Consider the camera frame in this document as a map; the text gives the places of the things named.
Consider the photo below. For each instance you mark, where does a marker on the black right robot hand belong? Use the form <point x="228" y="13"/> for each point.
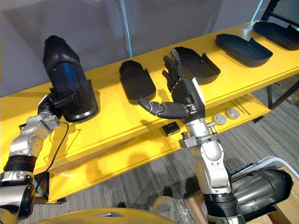
<point x="182" y="93"/>

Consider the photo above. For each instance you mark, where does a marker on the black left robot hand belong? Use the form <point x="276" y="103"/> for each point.
<point x="47" y="106"/>

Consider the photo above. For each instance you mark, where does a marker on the black plastic housing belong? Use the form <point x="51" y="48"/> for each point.
<point x="243" y="50"/>
<point x="67" y="77"/>
<point x="261" y="189"/>
<point x="136" y="81"/>
<point x="278" y="33"/>
<point x="201" y="66"/>

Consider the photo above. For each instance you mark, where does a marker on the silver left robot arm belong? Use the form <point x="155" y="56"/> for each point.
<point x="23" y="144"/>

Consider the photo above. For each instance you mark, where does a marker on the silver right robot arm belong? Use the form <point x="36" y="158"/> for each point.
<point x="211" y="161"/>

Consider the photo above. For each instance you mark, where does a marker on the yellow shelf board with recesses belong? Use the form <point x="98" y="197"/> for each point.
<point x="130" y="158"/>

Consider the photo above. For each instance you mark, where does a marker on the small black box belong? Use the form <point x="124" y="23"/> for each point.
<point x="171" y="130"/>

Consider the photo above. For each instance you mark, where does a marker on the grey round disc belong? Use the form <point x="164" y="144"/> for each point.
<point x="219" y="119"/>
<point x="232" y="114"/>

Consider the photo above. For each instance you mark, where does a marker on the thin yellow rods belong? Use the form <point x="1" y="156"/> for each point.
<point x="240" y="106"/>

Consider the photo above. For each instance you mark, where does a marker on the white plastic liner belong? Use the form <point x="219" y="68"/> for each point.
<point x="268" y="162"/>

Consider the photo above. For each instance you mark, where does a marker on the clear plastic wrap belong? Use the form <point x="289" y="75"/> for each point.
<point x="184" y="211"/>

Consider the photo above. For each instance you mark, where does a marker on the yellow robot body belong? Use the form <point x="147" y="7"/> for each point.
<point x="105" y="215"/>

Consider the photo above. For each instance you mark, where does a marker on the dark blue metal rack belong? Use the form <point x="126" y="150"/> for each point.
<point x="280" y="9"/>

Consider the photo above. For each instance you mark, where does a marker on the brown cardboard box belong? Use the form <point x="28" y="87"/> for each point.
<point x="286" y="210"/>

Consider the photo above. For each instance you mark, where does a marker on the black shelf bracket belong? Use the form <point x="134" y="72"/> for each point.
<point x="43" y="186"/>

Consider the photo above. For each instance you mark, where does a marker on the black shelf frame leg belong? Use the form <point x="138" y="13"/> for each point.
<point x="282" y="95"/>

